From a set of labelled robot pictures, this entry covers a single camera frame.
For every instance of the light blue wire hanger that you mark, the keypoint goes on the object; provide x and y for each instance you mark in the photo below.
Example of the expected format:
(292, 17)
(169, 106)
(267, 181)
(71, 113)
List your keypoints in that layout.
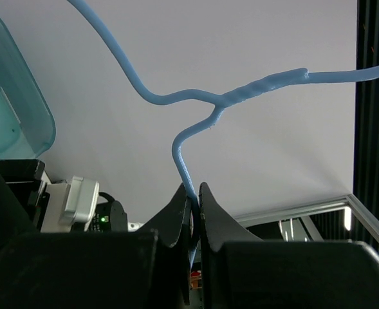
(298, 76)

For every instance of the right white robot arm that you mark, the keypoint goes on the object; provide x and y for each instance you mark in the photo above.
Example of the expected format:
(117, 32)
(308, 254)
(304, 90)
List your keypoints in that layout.
(109, 214)

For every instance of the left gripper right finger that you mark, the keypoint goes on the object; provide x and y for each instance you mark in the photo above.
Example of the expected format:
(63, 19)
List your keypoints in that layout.
(240, 270)

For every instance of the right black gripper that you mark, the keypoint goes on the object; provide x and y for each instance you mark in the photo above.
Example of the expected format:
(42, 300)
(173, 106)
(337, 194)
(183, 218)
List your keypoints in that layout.
(24, 178)

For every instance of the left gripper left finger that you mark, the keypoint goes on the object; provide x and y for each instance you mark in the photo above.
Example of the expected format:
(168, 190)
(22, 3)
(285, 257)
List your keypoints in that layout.
(148, 268)

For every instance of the teal plastic basin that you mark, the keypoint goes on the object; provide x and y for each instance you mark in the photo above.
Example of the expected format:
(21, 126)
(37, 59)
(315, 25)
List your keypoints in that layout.
(27, 126)

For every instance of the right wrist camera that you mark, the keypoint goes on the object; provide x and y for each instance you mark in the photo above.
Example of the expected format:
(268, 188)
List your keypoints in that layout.
(71, 205)

